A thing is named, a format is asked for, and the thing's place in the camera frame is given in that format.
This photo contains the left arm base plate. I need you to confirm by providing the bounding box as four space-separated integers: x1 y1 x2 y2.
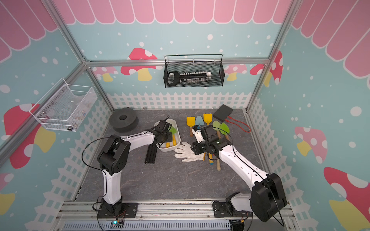
97 202 139 218

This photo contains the white work glove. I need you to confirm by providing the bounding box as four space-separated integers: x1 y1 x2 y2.
174 141 204 163

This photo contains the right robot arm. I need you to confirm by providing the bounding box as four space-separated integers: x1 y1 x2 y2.
191 125 287 222

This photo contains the black socket holder tool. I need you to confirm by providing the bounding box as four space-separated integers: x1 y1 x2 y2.
167 71 212 87

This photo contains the light blue trowel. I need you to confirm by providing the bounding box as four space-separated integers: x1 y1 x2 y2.
195 116 204 127

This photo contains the white plastic storage box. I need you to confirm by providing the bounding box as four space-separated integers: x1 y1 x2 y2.
157 119 181 153

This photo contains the white wire mesh basket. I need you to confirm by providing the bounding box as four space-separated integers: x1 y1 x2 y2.
29 79 98 132

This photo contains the light green trowel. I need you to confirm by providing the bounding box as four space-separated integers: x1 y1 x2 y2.
212 120 222 139

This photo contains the black box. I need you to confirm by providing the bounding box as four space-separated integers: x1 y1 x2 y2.
213 105 233 122

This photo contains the green circuit board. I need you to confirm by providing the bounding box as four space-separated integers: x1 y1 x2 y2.
110 220 124 229

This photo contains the red cable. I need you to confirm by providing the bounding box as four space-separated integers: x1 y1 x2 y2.
226 115 252 133

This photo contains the red shovel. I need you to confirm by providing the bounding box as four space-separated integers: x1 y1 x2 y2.
216 158 221 171

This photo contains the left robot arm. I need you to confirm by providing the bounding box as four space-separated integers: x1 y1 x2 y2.
96 120 173 219

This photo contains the large yellow shovel yellow handle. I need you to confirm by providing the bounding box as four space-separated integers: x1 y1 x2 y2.
208 153 214 165

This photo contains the green trowel wooden handle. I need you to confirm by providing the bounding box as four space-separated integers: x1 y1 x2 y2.
220 123 230 141

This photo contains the black wire mesh basket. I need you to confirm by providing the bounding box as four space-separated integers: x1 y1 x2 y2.
163 54 225 88

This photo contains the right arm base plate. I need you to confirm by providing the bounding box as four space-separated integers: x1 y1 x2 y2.
212 201 253 218

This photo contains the green trowel yellow handle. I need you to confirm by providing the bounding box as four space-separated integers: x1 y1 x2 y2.
170 126 177 146

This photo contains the black aluminium rail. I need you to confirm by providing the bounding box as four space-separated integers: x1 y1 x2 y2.
145 143 158 164

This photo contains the grey filament spool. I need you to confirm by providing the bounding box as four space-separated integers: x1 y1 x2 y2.
109 108 139 133

